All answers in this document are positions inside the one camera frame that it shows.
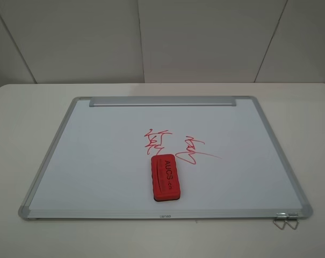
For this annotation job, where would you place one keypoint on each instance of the red whiteboard eraser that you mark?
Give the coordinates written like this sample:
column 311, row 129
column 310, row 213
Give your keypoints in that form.
column 165, row 179

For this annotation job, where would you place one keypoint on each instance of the white aluminium-framed whiteboard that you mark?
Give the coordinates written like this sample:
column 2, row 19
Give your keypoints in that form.
column 229, row 162

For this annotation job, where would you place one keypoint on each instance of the grey aluminium pen tray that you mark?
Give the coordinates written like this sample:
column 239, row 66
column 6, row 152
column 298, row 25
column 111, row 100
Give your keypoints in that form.
column 135, row 101

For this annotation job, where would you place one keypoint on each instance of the left metal hanging clip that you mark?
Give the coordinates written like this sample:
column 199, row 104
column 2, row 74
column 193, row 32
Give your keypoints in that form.
column 280, row 220

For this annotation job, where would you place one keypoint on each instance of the metal hanging clip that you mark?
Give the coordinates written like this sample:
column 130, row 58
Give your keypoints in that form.
column 280, row 220
column 292, row 220

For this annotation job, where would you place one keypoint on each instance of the right metal hanging clip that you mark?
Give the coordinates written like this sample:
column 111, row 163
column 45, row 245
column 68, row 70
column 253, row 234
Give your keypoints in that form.
column 292, row 220

